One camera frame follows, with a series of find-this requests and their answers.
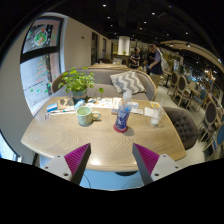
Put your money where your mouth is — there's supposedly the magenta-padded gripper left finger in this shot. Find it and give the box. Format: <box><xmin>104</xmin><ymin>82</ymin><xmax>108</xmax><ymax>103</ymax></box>
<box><xmin>41</xmin><ymin>143</ymin><xmax>92</xmax><ymax>185</ymax></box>

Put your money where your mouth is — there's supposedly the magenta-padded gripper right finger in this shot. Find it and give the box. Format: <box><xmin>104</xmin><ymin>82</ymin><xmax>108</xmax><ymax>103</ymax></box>
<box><xmin>132</xmin><ymin>143</ymin><xmax>184</xmax><ymax>186</ymax></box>

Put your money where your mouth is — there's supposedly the clear blue-labelled drink bottle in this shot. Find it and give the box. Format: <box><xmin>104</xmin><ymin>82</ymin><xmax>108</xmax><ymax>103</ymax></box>
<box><xmin>113</xmin><ymin>89</ymin><xmax>134</xmax><ymax>132</ymax></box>

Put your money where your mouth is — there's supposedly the clear plastic cup with straw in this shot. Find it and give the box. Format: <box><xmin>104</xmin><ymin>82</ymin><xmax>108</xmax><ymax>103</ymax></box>
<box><xmin>150</xmin><ymin>98</ymin><xmax>166</xmax><ymax>127</ymax></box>

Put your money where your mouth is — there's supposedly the pale green mug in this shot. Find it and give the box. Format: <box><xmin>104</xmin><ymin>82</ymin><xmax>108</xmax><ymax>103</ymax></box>
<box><xmin>75</xmin><ymin>105</ymin><xmax>102</xmax><ymax>127</ymax></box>

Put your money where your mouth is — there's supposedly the dark grey tufted armchair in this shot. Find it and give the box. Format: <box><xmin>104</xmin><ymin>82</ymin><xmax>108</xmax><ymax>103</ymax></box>
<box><xmin>163</xmin><ymin>106</ymin><xmax>200</xmax><ymax>151</ymax></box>

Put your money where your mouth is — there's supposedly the white pen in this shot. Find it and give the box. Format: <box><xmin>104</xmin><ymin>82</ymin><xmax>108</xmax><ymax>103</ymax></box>
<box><xmin>49</xmin><ymin>108</ymin><xmax>77</xmax><ymax>115</ymax></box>

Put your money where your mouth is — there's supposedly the blue and white booklet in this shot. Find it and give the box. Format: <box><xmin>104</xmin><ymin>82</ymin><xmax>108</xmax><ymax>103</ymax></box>
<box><xmin>131</xmin><ymin>101</ymin><xmax>144</xmax><ymax>115</ymax></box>

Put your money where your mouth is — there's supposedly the small teal box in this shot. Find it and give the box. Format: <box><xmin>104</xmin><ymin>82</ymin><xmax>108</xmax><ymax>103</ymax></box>
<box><xmin>73</xmin><ymin>99</ymin><xmax>86</xmax><ymax>109</ymax></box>

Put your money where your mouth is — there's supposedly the brown paper card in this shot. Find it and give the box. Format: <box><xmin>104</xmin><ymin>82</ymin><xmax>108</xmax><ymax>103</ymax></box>
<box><xmin>57</xmin><ymin>96</ymin><xmax>76</xmax><ymax>110</ymax></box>

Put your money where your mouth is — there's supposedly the blue and white card pack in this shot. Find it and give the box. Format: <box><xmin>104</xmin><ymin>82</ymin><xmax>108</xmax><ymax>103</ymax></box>
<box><xmin>46</xmin><ymin>102</ymin><xmax>59</xmax><ymax>113</ymax></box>

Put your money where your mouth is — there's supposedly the printed white brochure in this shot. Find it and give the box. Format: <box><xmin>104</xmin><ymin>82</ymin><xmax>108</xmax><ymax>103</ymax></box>
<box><xmin>85</xmin><ymin>97</ymin><xmax>114</xmax><ymax>109</ymax></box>

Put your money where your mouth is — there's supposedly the green potted plant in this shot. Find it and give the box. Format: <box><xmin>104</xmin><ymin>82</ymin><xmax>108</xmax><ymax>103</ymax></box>
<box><xmin>58</xmin><ymin>66</ymin><xmax>104</xmax><ymax>103</ymax></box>

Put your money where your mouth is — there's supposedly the grey chevron pillow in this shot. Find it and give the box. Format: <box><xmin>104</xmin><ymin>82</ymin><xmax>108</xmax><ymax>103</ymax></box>
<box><xmin>109</xmin><ymin>70</ymin><xmax>147</xmax><ymax>95</ymax></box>

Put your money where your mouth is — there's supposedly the group of round-backed chairs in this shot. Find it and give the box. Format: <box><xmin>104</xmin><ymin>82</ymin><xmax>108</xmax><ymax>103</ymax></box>
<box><xmin>166</xmin><ymin>69</ymin><xmax>224</xmax><ymax>158</ymax></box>

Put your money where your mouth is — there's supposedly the grey curved sofa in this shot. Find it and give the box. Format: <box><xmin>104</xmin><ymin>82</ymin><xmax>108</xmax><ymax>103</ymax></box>
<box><xmin>51</xmin><ymin>66</ymin><xmax>158</xmax><ymax>103</ymax></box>

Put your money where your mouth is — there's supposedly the black-framed decorated window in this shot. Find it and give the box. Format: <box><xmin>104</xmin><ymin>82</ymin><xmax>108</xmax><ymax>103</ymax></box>
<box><xmin>19</xmin><ymin>16</ymin><xmax>64</xmax><ymax>114</ymax></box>

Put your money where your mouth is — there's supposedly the thin black cable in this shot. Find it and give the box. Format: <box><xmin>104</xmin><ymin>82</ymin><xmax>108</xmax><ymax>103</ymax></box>
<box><xmin>82</xmin><ymin>172</ymin><xmax>92</xmax><ymax>188</ymax></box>

